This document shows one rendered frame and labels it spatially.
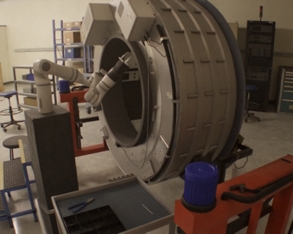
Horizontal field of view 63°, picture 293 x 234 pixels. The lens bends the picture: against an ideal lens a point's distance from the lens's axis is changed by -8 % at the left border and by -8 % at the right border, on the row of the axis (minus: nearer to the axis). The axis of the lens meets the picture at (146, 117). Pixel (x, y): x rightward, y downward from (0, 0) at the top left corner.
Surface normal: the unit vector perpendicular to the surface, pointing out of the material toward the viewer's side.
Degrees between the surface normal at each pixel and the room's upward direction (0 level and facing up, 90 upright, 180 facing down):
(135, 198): 0
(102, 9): 55
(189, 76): 74
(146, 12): 42
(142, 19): 133
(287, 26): 90
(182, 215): 90
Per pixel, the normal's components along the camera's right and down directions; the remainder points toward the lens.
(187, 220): -0.87, 0.14
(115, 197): 0.00, -0.96
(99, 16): 0.40, -0.33
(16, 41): -0.36, 0.28
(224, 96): 0.49, 0.20
